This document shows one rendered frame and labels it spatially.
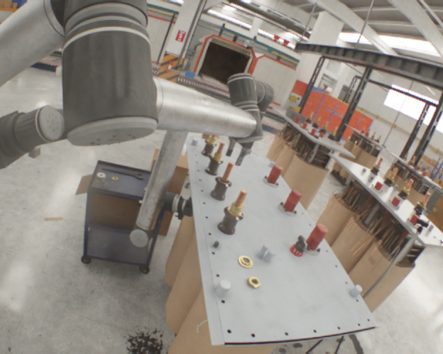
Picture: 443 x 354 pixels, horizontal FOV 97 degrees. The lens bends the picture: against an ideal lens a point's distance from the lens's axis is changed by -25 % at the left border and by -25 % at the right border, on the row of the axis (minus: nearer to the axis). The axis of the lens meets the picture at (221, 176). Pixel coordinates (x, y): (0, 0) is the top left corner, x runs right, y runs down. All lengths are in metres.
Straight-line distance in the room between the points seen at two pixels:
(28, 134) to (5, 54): 0.91
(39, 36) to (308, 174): 3.61
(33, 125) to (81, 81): 1.11
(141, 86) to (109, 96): 0.05
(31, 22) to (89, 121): 0.28
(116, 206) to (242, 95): 1.46
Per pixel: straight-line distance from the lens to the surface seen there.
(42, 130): 1.44
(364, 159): 8.07
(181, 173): 2.62
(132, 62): 0.38
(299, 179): 3.81
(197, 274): 1.56
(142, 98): 0.37
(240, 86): 1.04
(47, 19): 0.54
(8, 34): 0.62
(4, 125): 1.66
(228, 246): 1.09
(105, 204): 2.15
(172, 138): 1.21
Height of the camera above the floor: 2.03
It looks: 24 degrees down
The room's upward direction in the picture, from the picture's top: 22 degrees clockwise
